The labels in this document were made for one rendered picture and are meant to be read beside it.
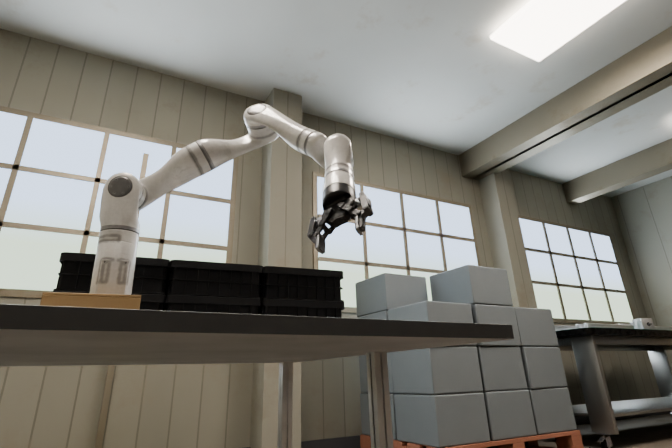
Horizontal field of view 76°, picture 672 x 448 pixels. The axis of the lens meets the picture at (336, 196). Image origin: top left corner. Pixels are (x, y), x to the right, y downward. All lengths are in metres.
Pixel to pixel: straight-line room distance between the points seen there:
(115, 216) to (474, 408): 2.62
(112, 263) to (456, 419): 2.46
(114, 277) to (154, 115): 3.04
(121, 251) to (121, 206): 0.12
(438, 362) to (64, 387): 2.43
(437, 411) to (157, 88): 3.41
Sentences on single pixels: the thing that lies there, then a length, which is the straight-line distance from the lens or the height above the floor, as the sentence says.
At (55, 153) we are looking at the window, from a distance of 3.86.
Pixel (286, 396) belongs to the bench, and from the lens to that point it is 2.58.
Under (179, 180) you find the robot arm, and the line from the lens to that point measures 1.26.
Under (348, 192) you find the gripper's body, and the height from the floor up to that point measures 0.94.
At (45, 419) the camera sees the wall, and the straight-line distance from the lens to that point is 3.51.
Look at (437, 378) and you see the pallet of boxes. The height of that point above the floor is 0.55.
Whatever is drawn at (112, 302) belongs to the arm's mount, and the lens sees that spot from 1.08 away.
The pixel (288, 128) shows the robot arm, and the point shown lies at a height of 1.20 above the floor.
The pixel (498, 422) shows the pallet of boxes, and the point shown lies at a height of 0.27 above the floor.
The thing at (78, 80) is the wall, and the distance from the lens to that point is 4.22.
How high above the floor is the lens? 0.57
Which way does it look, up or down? 23 degrees up
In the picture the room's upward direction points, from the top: 2 degrees counter-clockwise
